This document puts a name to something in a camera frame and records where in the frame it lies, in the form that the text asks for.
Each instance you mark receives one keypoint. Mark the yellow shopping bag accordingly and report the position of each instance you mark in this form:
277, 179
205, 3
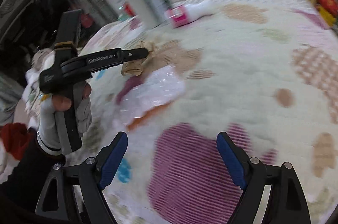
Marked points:
327, 17

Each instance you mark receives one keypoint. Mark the white cylindrical cup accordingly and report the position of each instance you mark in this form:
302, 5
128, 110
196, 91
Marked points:
144, 12

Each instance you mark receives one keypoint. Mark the red gift bag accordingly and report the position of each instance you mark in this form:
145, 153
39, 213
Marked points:
329, 5

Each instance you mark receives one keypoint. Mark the brown paper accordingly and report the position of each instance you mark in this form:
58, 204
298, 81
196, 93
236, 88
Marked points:
136, 67

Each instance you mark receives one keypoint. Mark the white tissue pack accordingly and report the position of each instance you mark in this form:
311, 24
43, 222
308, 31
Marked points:
161, 87

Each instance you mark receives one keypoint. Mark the left gloved hand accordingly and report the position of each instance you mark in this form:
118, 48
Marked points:
52, 134

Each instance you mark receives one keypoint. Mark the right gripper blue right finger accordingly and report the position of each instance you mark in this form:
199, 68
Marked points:
234, 158

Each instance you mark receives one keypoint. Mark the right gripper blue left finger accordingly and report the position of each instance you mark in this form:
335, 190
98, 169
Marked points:
110, 158

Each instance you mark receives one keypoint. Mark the patchwork apple pattern quilt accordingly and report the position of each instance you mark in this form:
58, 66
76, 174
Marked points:
264, 71

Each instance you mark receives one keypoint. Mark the white pink lotion bottle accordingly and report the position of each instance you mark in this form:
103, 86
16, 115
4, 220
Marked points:
189, 12

